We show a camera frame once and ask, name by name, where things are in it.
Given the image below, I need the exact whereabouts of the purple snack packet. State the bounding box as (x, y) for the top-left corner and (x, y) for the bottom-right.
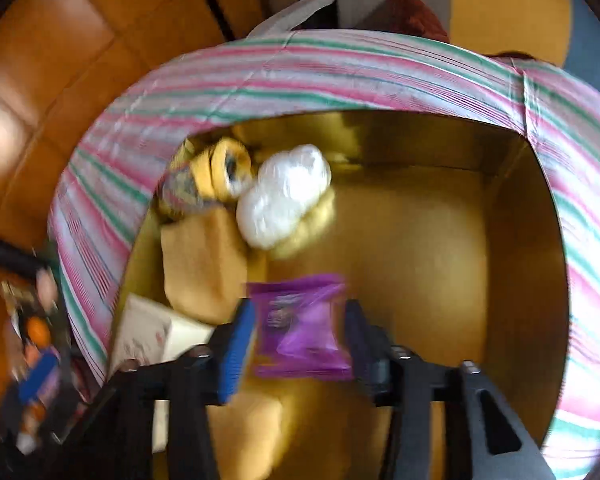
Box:
(247, 274), (352, 382)

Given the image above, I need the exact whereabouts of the white medicine box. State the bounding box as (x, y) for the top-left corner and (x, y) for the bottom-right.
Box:
(107, 292), (217, 453)

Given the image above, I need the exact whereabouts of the yellow sponge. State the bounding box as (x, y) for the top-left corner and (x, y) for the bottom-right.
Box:
(160, 207), (249, 325)

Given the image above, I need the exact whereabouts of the white plastic bag ball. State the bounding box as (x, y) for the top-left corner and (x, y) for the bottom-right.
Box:
(236, 144), (335, 258)

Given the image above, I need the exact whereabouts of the gold rectangular tray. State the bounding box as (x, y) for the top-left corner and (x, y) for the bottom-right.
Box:
(220, 110), (568, 479)

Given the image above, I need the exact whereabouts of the yellow wrapped snack bundle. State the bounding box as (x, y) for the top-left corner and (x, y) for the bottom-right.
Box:
(155, 136), (253, 221)

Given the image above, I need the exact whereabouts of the orange round object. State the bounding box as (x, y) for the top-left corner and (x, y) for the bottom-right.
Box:
(26, 316), (52, 349)

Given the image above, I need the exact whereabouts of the striped pink green bedsheet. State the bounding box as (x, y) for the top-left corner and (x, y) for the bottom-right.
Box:
(50, 29), (600, 479)

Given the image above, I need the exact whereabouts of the dark red cloth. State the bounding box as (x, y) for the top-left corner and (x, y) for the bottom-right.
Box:
(356, 0), (450, 44)

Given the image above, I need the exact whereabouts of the wooden wardrobe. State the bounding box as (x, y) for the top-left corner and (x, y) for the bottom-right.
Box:
(0, 0), (291, 380)

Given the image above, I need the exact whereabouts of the grey bed rail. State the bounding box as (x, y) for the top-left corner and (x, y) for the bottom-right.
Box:
(247, 0), (336, 39)

